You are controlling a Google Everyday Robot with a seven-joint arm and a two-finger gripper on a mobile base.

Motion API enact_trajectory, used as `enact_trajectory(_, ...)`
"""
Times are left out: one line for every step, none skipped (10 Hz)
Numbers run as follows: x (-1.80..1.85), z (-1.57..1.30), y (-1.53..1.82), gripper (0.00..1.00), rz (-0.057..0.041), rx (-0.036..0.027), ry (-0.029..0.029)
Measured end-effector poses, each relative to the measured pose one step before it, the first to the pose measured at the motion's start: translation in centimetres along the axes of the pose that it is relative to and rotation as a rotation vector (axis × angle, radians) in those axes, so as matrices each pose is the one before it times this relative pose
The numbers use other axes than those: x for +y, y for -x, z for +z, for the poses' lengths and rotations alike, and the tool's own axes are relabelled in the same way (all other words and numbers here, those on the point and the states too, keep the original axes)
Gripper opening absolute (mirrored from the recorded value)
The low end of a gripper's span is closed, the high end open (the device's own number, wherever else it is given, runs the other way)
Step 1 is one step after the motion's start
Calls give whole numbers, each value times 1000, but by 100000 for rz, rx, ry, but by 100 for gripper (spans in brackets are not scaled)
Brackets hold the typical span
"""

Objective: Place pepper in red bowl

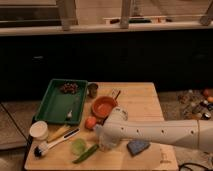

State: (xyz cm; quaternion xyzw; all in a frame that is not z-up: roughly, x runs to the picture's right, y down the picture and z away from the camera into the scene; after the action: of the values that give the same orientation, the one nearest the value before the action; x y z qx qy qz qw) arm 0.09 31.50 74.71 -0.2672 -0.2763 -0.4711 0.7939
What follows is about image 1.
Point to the small metal cup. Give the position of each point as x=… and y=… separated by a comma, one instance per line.
x=92, y=90

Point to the yellow corn cob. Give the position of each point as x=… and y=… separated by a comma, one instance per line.
x=59, y=132

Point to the blue sponge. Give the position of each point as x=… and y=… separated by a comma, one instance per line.
x=137, y=146

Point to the white dish brush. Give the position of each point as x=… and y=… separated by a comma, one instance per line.
x=43, y=148

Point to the dark grape bunch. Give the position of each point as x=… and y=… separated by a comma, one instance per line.
x=69, y=88

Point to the garlic bulb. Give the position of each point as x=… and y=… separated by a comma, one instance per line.
x=69, y=115

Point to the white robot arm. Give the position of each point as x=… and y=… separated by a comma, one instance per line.
x=193, y=134

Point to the light green lime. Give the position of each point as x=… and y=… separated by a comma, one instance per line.
x=78, y=146

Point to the green pepper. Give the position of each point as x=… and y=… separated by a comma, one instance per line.
x=86, y=154

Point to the orange tomato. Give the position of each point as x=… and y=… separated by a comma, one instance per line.
x=90, y=122

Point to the white cup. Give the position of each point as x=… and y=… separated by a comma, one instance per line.
x=39, y=130

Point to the green plastic tray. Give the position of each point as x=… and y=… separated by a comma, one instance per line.
x=55, y=105

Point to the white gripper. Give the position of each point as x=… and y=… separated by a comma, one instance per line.
x=106, y=142

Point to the orange red bowl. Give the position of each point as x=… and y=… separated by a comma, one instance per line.
x=102, y=106

